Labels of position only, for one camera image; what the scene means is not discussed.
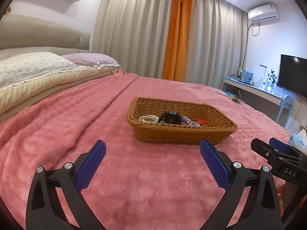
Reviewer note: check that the light blue chair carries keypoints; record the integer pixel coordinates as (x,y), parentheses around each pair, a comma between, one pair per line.
(286,104)

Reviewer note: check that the beige folded quilt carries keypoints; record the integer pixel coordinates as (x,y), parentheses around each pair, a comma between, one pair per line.
(15,98)

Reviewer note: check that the tissue pack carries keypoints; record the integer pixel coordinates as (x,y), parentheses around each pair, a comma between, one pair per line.
(298,140)

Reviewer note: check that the white air conditioner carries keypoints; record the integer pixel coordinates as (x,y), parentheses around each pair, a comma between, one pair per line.
(263,13)

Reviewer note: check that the pink fleece blanket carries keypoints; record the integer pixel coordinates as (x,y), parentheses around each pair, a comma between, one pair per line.
(138,185)

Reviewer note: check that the grey curtain left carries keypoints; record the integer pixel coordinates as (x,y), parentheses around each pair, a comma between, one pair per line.
(134,33)

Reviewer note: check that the white vase with plant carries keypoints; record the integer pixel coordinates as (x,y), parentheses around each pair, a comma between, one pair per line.
(271,81)

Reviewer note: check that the black television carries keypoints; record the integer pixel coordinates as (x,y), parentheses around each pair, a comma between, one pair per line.
(292,75)

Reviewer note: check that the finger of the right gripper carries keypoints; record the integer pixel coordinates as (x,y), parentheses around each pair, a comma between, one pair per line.
(286,149)
(264,150)

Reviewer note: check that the grey curtain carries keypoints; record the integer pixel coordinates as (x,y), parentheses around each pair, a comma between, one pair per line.
(134,33)
(217,42)

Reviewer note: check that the items on bed edge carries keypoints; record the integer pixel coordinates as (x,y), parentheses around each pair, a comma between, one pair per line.
(232,97)

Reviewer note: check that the white wall desk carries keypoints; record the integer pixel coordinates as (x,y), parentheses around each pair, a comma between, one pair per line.
(254,90)

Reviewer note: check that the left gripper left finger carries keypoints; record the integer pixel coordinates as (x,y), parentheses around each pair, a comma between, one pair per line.
(44,210)

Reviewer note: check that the beige padded headboard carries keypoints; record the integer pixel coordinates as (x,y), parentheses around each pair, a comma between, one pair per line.
(23,34)

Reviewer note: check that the black wristwatch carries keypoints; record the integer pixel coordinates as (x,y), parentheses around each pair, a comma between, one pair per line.
(170,117)

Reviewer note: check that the pink pillow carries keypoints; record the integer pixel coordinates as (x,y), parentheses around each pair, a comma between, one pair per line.
(96,60)

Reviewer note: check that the grey curtain right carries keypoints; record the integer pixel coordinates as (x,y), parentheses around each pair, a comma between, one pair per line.
(217,42)

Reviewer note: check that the white desk lamp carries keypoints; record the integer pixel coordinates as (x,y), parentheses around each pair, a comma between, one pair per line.
(264,76)

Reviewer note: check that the books on desk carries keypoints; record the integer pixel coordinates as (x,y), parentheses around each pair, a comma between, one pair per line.
(245,76)

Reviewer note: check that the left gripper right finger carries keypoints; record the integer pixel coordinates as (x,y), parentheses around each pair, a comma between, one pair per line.
(250,200)

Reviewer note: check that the orange curtain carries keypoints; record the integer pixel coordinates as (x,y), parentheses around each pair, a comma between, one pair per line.
(176,53)

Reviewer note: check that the white floral pillow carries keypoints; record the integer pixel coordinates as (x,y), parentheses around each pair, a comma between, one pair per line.
(31,66)

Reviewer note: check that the brown wicker basket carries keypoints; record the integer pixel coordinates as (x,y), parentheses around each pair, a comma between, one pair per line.
(199,122)

